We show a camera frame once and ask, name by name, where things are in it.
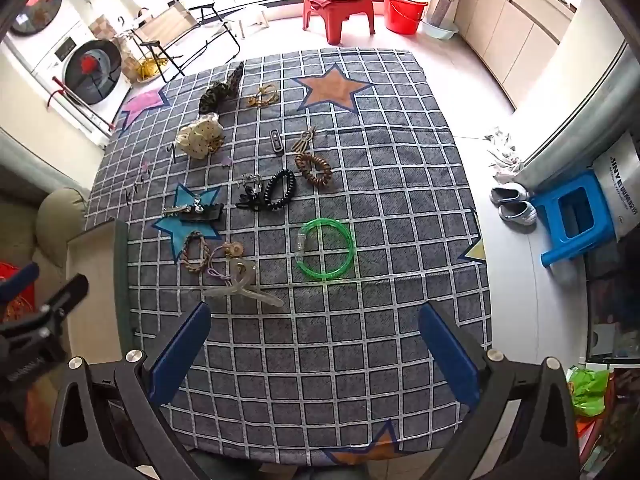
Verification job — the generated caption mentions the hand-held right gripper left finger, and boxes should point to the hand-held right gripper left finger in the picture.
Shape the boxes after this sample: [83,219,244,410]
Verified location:
[47,301,213,480]

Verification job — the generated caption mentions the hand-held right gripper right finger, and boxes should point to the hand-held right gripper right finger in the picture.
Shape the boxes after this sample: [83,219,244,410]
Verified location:
[418,304,596,480]

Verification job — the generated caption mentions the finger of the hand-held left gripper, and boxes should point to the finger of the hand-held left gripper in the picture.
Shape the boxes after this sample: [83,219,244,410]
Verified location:
[0,261,41,306]
[0,273,90,341]

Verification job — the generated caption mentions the beige storage box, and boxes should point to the beige storage box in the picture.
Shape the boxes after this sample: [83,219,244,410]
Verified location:
[65,217,133,366]

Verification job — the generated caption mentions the black rectangular hair clip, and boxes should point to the black rectangular hair clip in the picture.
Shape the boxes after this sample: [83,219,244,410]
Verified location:
[179,201,224,223]

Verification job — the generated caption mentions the green plastic bracelet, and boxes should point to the green plastic bracelet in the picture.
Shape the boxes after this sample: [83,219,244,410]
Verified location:
[296,217,357,279]

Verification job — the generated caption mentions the black spiral hair tie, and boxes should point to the black spiral hair tie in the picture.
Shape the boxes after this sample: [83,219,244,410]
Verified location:
[264,169,297,211]

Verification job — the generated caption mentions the red patterned bag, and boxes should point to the red patterned bag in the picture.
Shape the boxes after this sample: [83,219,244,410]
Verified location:
[0,260,36,326]

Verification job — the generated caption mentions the beige cushion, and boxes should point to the beige cushion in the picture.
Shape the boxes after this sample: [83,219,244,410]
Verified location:
[34,187,88,271]

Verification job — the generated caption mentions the clear claw clip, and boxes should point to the clear claw clip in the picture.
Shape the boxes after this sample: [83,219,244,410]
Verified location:
[201,259,285,308]

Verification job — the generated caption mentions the grey checked star blanket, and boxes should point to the grey checked star blanket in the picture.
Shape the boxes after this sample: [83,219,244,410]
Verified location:
[84,49,493,467]

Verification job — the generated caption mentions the silver bow hair clip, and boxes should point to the silver bow hair clip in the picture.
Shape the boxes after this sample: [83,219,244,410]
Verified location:
[161,194,206,217]

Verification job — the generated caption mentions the green plastic bag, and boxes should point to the green plastic bag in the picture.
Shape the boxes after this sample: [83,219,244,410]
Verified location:
[567,367,611,418]

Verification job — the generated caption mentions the black bow hair clip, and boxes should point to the black bow hair clip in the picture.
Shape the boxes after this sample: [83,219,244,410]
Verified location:
[236,191,267,211]

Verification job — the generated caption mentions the grey shoe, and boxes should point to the grey shoe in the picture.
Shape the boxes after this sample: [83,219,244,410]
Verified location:
[500,201,538,228]
[490,182,530,206]

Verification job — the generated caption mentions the dark cabinet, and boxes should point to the dark cabinet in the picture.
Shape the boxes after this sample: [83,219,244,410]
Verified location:
[582,240,640,366]

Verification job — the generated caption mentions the blue plastic stool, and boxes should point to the blue plastic stool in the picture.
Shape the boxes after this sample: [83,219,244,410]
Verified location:
[530,170,615,268]

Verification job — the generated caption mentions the white crumpled cloth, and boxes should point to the white crumpled cloth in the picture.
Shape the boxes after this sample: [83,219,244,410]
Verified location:
[484,127,523,183]

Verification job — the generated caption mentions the white polka dot scrunchie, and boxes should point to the white polka dot scrunchie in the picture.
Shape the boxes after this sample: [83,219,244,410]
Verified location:
[176,114,223,159]

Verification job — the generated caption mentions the white washing machine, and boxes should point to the white washing machine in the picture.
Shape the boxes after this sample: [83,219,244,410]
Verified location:
[30,22,132,116]

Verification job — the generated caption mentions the beige bow hair clip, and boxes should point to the beige bow hair clip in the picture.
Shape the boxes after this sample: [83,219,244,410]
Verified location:
[292,127,317,153]

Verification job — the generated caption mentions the white shopping bag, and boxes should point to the white shopping bag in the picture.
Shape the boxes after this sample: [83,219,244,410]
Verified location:
[590,132,640,241]

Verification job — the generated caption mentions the leopard print scrunchie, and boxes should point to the leopard print scrunchie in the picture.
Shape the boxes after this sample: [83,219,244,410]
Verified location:
[198,61,246,115]

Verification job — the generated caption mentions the beige folding chair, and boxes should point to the beige folding chair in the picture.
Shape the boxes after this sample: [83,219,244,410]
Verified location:
[131,0,241,83]

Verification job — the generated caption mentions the light blue basin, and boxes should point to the light blue basin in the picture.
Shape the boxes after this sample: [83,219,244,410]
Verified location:
[422,19,459,41]

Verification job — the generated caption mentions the beige cabinet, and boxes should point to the beige cabinet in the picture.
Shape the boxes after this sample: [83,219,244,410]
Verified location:
[452,0,576,106]

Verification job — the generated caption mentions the white step stool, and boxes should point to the white step stool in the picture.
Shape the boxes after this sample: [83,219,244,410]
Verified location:
[235,2,271,38]

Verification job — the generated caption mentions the red bucket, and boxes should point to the red bucket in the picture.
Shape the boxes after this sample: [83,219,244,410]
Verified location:
[382,0,430,36]

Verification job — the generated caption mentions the brown braided hair tie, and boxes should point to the brown braided hair tie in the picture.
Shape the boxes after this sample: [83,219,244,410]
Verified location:
[181,231,211,275]

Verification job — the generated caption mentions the purple elastic hair tie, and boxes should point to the purple elastic hair tie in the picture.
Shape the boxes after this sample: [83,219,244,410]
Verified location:
[200,241,246,288]

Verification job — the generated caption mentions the red handled mop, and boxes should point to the red handled mop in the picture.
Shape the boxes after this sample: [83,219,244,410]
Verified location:
[47,76,117,133]

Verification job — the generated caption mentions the brown spiral hair tie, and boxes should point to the brown spiral hair tie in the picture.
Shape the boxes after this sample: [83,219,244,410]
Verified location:
[294,152,332,192]

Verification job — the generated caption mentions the yellow rope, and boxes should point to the yellow rope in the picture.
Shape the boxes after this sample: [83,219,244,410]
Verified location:
[134,57,168,83]

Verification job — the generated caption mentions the gold hair tie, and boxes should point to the gold hair tie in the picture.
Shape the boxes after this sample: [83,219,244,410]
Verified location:
[247,83,280,109]

